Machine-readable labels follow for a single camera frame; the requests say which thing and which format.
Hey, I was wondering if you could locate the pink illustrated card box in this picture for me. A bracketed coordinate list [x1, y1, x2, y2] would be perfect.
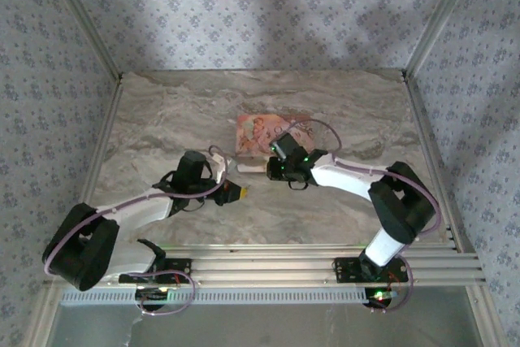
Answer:
[235, 113, 316, 161]

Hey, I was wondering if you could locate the black controller board with light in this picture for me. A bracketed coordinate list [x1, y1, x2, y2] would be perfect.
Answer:
[362, 286, 398, 312]
[135, 286, 172, 312]

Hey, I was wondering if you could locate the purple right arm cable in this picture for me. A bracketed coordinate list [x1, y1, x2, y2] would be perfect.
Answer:
[284, 118, 444, 315]

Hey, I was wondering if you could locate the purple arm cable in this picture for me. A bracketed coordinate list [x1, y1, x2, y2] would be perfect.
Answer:
[43, 145, 223, 318]
[284, 118, 444, 315]

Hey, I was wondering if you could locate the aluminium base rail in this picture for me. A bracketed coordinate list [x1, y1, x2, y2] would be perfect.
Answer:
[95, 243, 488, 287]

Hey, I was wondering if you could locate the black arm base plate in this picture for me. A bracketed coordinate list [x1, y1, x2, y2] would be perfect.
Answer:
[117, 256, 194, 284]
[332, 256, 410, 284]

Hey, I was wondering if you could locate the aluminium table edge rail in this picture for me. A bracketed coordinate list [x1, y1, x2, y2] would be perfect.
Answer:
[401, 72, 477, 257]
[80, 74, 124, 212]

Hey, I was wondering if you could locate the grey slotted cable duct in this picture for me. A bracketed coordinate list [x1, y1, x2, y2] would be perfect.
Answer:
[60, 286, 393, 307]

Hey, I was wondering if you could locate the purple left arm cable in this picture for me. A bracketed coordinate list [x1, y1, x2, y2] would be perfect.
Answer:
[43, 145, 223, 318]

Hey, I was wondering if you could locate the aluminium frame post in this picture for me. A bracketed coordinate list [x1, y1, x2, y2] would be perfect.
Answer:
[405, 0, 485, 76]
[43, 0, 124, 80]

